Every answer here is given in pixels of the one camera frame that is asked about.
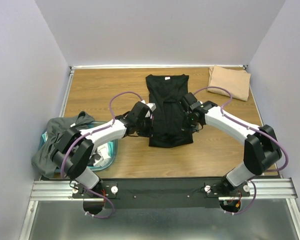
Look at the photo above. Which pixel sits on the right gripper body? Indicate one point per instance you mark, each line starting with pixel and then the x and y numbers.
pixel 193 126

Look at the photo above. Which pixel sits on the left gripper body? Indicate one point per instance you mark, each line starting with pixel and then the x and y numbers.
pixel 144 129

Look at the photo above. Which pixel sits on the black t shirt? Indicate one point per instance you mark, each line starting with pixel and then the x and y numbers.
pixel 170 127

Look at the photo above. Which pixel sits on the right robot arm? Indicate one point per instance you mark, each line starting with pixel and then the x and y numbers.
pixel 260 144

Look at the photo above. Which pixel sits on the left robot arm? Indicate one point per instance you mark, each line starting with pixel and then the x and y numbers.
pixel 75 147

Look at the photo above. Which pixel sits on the teal plastic basket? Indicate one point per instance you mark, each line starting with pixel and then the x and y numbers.
pixel 113 145

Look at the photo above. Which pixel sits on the white clothes in basket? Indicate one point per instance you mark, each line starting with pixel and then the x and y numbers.
pixel 101 156

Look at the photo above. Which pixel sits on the folded beige t shirt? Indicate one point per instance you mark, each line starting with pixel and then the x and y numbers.
pixel 237 82

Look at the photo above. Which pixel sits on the grey t shirt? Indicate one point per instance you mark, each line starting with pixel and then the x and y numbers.
pixel 55 128

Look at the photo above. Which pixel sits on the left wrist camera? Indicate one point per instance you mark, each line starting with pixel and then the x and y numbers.
pixel 151 109

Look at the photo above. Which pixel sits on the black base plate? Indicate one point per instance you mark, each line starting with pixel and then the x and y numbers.
pixel 155 193

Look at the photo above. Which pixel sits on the aluminium rail frame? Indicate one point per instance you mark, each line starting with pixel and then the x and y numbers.
pixel 270 212

